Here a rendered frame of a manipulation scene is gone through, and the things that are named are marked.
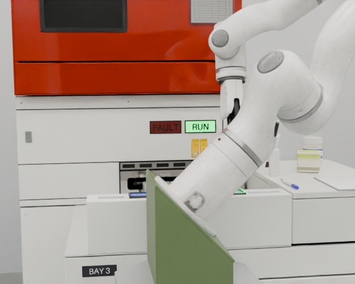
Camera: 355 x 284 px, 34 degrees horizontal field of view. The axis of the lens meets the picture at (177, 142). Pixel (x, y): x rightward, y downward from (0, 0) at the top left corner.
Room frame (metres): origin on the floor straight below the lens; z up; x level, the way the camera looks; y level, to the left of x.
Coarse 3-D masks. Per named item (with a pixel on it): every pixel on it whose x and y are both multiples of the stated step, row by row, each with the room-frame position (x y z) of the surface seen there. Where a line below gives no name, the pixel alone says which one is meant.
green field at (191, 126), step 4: (188, 124) 2.12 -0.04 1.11; (192, 124) 2.13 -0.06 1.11; (196, 124) 2.13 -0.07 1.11; (200, 124) 2.13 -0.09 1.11; (204, 124) 2.13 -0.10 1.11; (208, 124) 2.13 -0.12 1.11; (212, 124) 2.14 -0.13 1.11; (188, 128) 2.12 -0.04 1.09; (192, 128) 2.13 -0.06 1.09; (196, 128) 2.13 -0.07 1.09; (200, 128) 2.13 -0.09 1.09; (204, 128) 2.13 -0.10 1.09; (208, 128) 2.13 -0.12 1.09; (212, 128) 2.14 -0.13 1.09
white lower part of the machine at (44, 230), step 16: (32, 208) 2.05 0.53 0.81; (48, 208) 2.06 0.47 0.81; (64, 208) 2.07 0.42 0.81; (32, 224) 2.05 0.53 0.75; (48, 224) 2.06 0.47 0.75; (64, 224) 2.07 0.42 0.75; (32, 240) 2.05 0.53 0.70; (48, 240) 2.06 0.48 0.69; (64, 240) 2.07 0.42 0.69; (32, 256) 2.05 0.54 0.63; (48, 256) 2.06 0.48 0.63; (32, 272) 2.05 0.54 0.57; (48, 272) 2.06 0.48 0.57; (64, 272) 2.07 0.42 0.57
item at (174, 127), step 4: (152, 124) 2.11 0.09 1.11; (156, 124) 2.11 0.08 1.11; (160, 124) 2.11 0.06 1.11; (164, 124) 2.11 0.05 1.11; (168, 124) 2.11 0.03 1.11; (172, 124) 2.12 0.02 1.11; (176, 124) 2.12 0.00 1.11; (152, 128) 2.11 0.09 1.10; (156, 128) 2.11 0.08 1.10; (160, 128) 2.11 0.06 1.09; (164, 128) 2.11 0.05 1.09; (168, 128) 2.11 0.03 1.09; (172, 128) 2.12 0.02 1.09; (176, 128) 2.12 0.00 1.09; (152, 132) 2.11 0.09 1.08; (156, 132) 2.11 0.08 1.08; (160, 132) 2.11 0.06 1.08
